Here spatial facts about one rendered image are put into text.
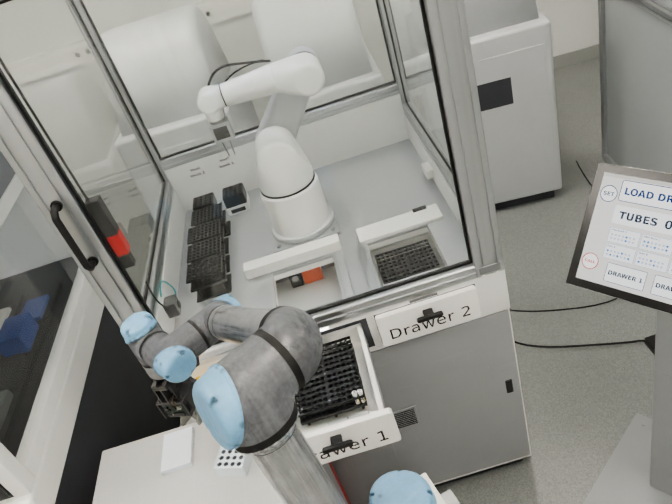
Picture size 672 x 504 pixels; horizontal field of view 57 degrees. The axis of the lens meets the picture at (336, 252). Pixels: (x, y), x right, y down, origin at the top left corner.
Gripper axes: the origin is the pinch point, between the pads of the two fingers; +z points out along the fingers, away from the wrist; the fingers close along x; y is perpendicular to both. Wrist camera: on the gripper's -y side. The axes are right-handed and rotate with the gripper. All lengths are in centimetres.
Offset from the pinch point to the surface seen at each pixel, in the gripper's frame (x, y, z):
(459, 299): 63, -40, 7
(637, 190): 108, -44, -19
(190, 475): -12.0, 3.3, 21.2
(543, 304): 87, -129, 97
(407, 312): 49, -35, 5
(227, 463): -0.2, 1.7, 18.4
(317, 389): 25.9, -12.1, 7.5
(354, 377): 35.6, -15.1, 7.2
